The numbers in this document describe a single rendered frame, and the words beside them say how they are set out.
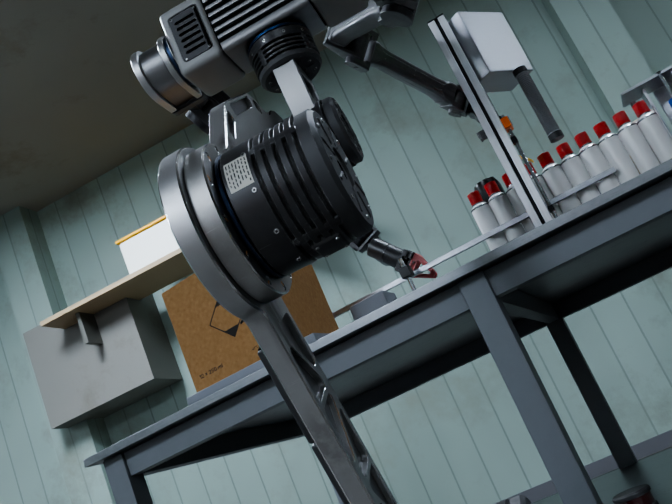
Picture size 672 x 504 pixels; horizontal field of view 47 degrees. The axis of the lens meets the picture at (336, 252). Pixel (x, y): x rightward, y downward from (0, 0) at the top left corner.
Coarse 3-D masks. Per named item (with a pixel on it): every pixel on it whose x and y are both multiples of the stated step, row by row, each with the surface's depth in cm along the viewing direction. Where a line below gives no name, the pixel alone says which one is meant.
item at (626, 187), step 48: (624, 192) 146; (528, 240) 152; (624, 240) 202; (432, 288) 159; (528, 288) 212; (576, 288) 259; (336, 336) 166; (432, 336) 223; (480, 336) 276; (240, 384) 174; (336, 384) 236; (144, 432) 182
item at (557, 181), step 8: (544, 152) 198; (544, 160) 197; (552, 160) 197; (544, 168) 197; (552, 168) 195; (560, 168) 196; (544, 176) 197; (552, 176) 195; (560, 176) 195; (552, 184) 195; (560, 184) 194; (568, 184) 194; (552, 192) 196; (560, 192) 194; (568, 200) 193; (576, 200) 193; (560, 208) 195; (568, 208) 193
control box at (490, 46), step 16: (464, 16) 194; (480, 16) 198; (496, 16) 201; (464, 32) 193; (480, 32) 194; (496, 32) 198; (512, 32) 202; (464, 48) 194; (480, 48) 191; (496, 48) 195; (512, 48) 198; (480, 64) 191; (496, 64) 191; (512, 64) 195; (528, 64) 198; (480, 80) 192; (496, 80) 195; (512, 80) 199
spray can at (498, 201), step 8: (488, 184) 202; (496, 184) 202; (488, 192) 202; (496, 192) 201; (488, 200) 202; (496, 200) 200; (504, 200) 200; (496, 208) 200; (504, 208) 199; (512, 208) 200; (496, 216) 200; (504, 216) 199; (512, 216) 198; (520, 224) 198; (504, 232) 199; (512, 232) 197; (520, 232) 197
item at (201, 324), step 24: (192, 288) 185; (312, 288) 191; (168, 312) 188; (192, 312) 184; (216, 312) 181; (312, 312) 185; (192, 336) 184; (216, 336) 181; (240, 336) 178; (192, 360) 183; (216, 360) 180; (240, 360) 177
